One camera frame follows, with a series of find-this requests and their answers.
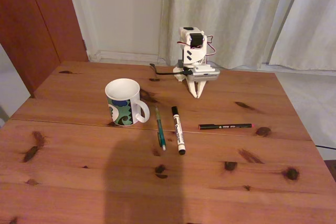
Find black pen red ends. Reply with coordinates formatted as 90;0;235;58
198;123;253;131

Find white whiteboard marker black cap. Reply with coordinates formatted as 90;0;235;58
171;106;186;156

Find green mechanical pencil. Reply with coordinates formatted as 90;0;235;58
154;105;167;152

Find wide white curtain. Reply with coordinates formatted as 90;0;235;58
159;0;307;70

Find white mug green blue pattern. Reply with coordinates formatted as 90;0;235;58
104;78;151;127

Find narrow white curtain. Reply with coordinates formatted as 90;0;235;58
267;0;336;72

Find brown wooden cabinet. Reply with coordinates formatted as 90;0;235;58
0;0;89;99

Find silver camera box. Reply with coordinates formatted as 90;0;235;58
188;68;221;82

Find black camera cable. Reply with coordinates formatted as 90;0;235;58
149;63;191;76

